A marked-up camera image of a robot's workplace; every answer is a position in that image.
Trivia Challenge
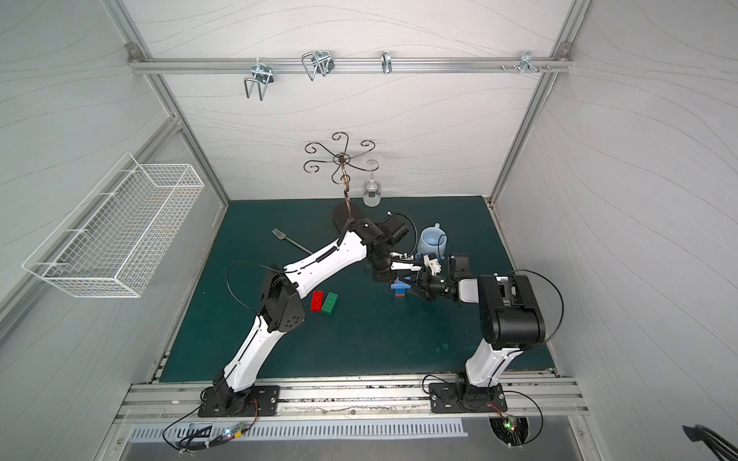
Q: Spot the red long lego brick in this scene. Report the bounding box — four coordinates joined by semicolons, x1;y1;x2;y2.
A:
311;290;324;312

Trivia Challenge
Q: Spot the metal double hook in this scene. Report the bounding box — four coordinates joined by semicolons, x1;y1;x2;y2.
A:
244;61;274;101

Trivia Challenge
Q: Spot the dark oval stand base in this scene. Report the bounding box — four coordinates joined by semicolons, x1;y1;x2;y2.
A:
332;202;365;232

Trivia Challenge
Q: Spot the wine glass hanging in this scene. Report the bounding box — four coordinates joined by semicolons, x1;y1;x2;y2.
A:
362;159;382;207

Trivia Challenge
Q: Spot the aluminium top rail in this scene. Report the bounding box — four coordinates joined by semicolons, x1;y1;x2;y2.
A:
129;55;574;76

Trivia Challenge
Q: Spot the metal angled hook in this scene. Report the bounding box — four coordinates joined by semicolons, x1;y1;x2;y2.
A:
301;50;336;81

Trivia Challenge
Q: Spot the small metal hook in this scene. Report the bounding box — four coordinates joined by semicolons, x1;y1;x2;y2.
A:
381;51;392;75

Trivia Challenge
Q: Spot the copper stand pole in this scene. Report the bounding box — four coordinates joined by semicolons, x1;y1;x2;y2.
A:
303;132;377;204

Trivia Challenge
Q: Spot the light blue mug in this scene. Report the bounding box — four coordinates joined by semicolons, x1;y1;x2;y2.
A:
416;223;448;261

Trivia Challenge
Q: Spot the green long lego brick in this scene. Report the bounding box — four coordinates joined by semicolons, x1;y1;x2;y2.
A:
321;292;338;315

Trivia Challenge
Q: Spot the silver metal fork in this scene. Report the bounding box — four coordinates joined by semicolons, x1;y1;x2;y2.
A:
272;228;312;255

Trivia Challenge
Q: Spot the light blue long lego brick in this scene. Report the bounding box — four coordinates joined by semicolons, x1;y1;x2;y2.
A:
390;279;411;292

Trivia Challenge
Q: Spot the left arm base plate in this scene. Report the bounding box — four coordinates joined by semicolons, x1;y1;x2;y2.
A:
198;385;281;418

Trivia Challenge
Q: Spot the metal bracket hook right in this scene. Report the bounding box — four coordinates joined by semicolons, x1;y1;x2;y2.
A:
500;51;551;74

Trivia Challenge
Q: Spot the white wire basket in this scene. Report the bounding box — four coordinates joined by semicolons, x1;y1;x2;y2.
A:
22;153;205;299

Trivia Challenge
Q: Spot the white slotted cable duct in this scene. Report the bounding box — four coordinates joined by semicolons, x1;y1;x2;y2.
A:
129;418;468;443

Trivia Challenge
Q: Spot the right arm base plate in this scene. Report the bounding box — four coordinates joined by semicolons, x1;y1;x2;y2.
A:
427;382;507;414

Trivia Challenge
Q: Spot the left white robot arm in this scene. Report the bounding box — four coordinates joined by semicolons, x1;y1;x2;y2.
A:
213;214;409;397

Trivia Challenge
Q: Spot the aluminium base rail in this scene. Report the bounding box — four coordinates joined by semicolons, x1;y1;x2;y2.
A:
115;371;589;423

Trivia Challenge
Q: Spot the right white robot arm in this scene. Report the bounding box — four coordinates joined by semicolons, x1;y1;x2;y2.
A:
405;254;546;408

